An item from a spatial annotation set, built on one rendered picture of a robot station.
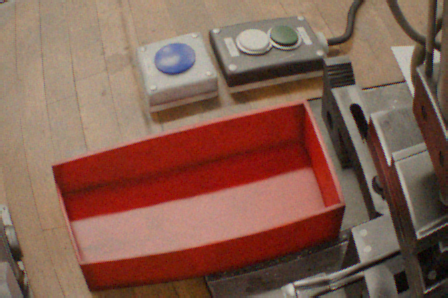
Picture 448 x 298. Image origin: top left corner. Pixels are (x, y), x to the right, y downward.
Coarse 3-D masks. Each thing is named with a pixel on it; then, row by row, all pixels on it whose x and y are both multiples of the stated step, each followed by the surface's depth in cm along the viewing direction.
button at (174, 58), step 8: (160, 48) 110; (168, 48) 110; (176, 48) 110; (184, 48) 110; (192, 48) 110; (160, 56) 109; (168, 56) 109; (176, 56) 109; (184, 56) 109; (192, 56) 109; (160, 64) 109; (168, 64) 109; (176, 64) 109; (184, 64) 109; (192, 64) 109; (168, 72) 109; (176, 72) 109
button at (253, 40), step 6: (246, 30) 111; (252, 30) 111; (258, 30) 111; (240, 36) 111; (246, 36) 111; (252, 36) 111; (258, 36) 111; (264, 36) 111; (240, 42) 111; (246, 42) 110; (252, 42) 110; (258, 42) 110; (264, 42) 110; (246, 48) 110; (252, 48) 110; (258, 48) 110; (264, 48) 110
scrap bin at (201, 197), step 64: (192, 128) 102; (256, 128) 104; (64, 192) 103; (128, 192) 104; (192, 192) 105; (256, 192) 105; (320, 192) 104; (128, 256) 94; (192, 256) 96; (256, 256) 99
